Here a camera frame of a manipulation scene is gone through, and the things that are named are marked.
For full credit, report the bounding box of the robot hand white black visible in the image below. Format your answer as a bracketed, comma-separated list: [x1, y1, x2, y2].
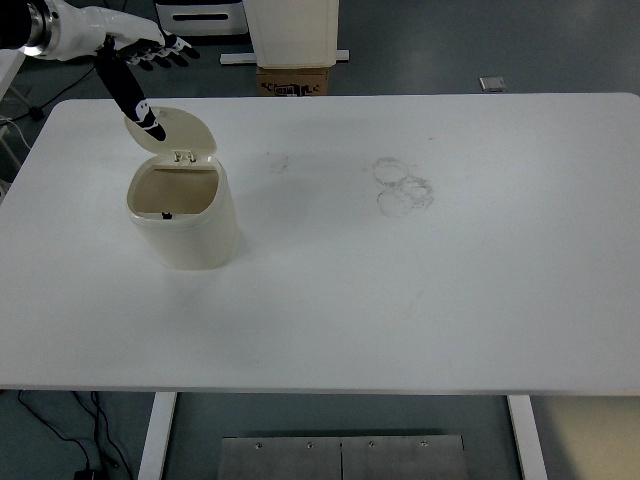
[47, 0, 201, 143]

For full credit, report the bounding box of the cream trash bin with lid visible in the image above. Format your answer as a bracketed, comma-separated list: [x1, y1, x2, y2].
[122, 103, 240, 271]

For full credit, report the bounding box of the large white plastic bin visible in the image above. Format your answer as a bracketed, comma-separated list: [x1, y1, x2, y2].
[244, 0, 340, 69]

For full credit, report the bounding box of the white side table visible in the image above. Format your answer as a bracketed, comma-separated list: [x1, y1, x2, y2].
[0, 48, 27, 104]

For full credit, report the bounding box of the white appliance with black slot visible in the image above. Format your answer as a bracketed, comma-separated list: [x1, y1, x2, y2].
[153, 0, 250, 38]

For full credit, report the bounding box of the brown cardboard box black print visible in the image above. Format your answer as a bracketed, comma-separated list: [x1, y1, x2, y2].
[255, 65, 331, 96]

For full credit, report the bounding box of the white table leg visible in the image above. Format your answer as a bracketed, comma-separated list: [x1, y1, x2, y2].
[506, 396, 549, 480]
[136, 392, 179, 480]

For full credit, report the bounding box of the grey metal plate with screws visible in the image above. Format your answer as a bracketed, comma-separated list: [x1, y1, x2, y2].
[217, 435, 469, 480]

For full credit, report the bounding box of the long black cable with plug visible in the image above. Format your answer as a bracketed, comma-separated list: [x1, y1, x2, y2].
[6, 58, 101, 122]

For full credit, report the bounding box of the thin black floor cable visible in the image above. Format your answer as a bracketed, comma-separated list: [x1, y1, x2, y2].
[17, 389, 134, 480]

